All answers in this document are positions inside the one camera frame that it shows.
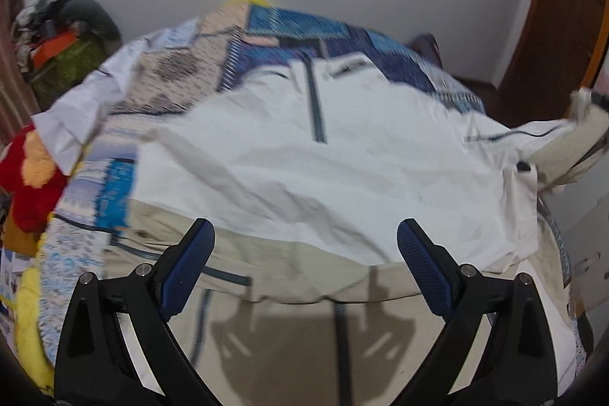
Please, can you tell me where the white bed sheet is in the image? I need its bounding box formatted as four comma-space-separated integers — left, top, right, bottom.
31, 18, 201, 174

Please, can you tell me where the red floral blanket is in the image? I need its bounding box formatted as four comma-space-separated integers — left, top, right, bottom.
0, 125, 68, 236

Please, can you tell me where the dark cushion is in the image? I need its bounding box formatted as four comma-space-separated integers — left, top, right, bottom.
411, 33, 445, 67

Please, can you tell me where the pile of mixed clothes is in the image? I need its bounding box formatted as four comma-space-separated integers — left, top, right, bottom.
12, 0, 122, 69

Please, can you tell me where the orange cloth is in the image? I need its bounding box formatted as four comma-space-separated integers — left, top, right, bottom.
32, 30, 78, 67

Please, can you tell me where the yellow blanket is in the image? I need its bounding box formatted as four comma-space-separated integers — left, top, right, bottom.
10, 266, 57, 388

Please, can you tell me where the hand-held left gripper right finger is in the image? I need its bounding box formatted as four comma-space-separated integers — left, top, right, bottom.
396, 218, 557, 406

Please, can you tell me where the maroon striped curtain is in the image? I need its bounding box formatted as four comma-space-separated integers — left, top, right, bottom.
0, 0, 43, 143

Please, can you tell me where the brown wooden door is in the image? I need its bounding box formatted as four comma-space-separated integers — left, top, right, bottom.
495, 0, 609, 121

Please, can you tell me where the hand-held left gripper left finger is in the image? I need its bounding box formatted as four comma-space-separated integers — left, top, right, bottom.
54, 218, 224, 406

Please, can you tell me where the white and beige jacket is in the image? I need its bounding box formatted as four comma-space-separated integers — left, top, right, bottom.
102, 56, 609, 406

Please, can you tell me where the blue patchwork bedspread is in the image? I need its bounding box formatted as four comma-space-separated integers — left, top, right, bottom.
38, 1, 591, 388

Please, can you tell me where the green patterned bag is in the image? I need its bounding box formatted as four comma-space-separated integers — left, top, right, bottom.
29, 35, 109, 112

